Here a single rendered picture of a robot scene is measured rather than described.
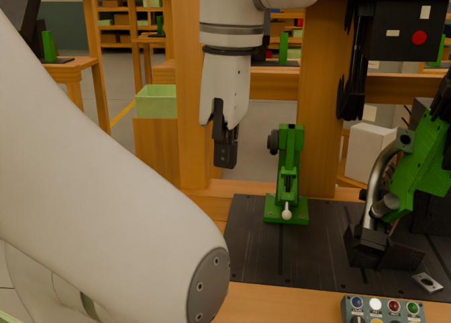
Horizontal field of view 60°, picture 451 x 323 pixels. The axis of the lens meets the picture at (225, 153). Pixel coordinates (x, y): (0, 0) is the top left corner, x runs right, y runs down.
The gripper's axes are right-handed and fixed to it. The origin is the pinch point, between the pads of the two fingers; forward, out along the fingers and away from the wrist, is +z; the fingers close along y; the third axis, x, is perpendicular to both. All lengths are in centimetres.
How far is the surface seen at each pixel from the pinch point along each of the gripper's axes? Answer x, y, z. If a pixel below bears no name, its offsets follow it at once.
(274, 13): -108, -712, 19
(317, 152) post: 12, -67, 24
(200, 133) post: -25, -62, 21
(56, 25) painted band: -734, -895, 93
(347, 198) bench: 24, -70, 40
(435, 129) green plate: 36, -35, 3
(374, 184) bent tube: 28, -44, 22
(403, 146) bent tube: 31, -40, 9
